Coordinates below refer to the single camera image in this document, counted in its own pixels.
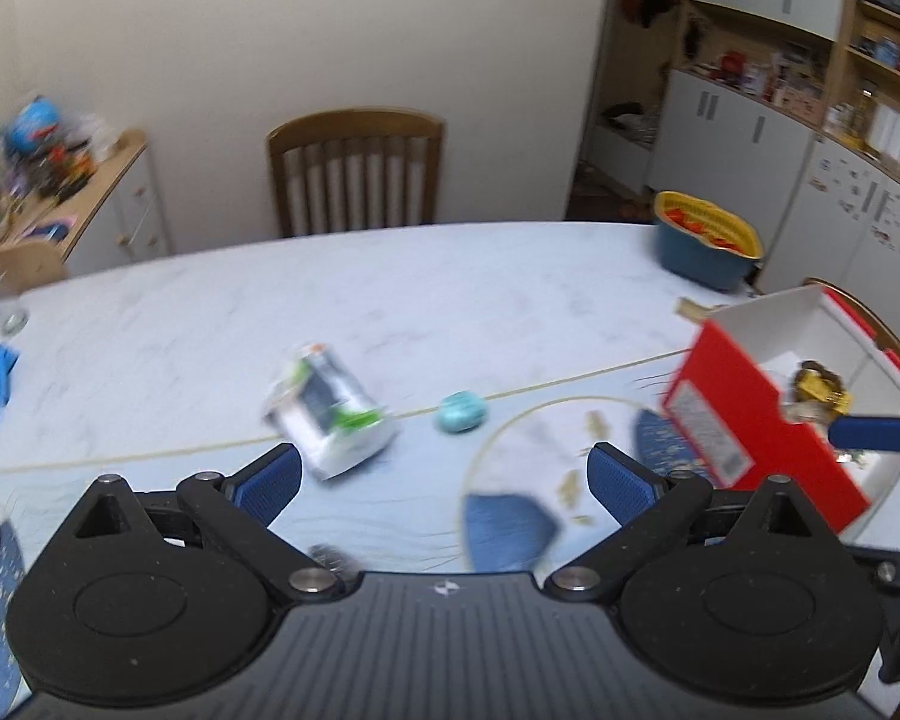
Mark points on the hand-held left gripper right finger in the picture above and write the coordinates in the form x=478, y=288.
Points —
x=619, y=480

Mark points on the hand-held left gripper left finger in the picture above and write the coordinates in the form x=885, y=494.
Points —
x=274, y=480

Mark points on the gold candy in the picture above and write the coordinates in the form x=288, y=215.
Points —
x=817, y=390

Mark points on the red cardboard box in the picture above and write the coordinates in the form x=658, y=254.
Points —
x=742, y=420

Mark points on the small wooden clip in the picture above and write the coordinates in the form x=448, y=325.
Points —
x=592, y=420
x=570, y=487

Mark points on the white green packet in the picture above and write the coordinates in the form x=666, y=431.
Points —
x=330, y=412

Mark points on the light blue printed table mat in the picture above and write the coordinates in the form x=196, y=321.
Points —
x=420, y=510

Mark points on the teal round case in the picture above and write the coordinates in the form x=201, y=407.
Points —
x=461, y=412

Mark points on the blue yellow basket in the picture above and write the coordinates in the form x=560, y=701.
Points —
x=705, y=247

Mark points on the small drinking glass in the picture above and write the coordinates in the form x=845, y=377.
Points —
x=11, y=319

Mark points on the wooden slatted chair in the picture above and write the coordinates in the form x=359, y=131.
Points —
x=356, y=172

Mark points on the white wooden sideboard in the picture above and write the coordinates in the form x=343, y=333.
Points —
x=112, y=202

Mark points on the light wooden seat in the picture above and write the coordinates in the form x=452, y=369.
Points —
x=15, y=266

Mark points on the pantry shelf unit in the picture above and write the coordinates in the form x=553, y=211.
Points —
x=630, y=127

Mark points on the pile of small toys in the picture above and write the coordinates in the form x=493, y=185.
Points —
x=52, y=157

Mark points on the blue globe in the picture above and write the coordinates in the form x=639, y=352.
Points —
x=34, y=124

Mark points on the white wall cupboard unit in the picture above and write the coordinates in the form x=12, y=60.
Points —
x=757, y=127

